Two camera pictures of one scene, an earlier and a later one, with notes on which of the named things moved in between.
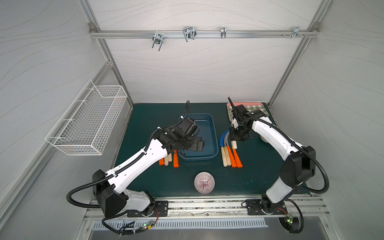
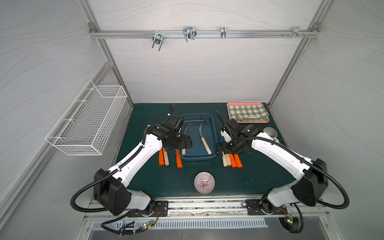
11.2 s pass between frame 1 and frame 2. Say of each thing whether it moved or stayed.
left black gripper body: moved
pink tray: stayed
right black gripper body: moved
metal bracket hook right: stayed
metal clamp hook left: stayed
